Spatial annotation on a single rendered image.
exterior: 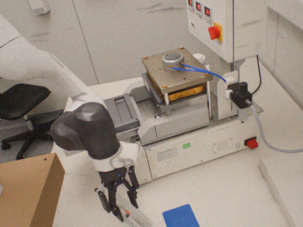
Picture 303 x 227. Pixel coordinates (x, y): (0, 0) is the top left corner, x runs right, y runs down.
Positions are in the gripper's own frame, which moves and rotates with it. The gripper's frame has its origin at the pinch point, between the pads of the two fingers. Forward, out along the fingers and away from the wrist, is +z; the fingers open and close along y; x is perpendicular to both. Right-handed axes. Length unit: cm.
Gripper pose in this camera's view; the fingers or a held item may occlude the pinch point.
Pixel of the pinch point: (125, 206)
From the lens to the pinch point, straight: 96.6
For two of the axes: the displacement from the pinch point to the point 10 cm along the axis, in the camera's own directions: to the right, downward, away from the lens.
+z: 1.7, 8.0, 5.7
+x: 6.8, 3.2, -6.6
